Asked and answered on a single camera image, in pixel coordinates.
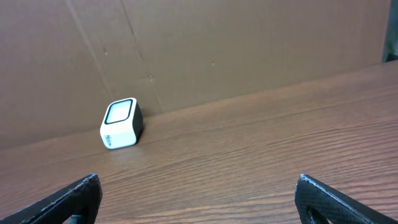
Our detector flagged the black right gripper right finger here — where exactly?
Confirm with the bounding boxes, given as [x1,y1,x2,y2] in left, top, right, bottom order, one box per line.
[294,174,397,224]

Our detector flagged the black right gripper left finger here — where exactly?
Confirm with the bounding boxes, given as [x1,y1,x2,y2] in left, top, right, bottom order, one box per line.
[1,174,103,223]

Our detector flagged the white barcode scanner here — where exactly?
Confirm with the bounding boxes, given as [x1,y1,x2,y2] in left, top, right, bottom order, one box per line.
[99,98,144,150]

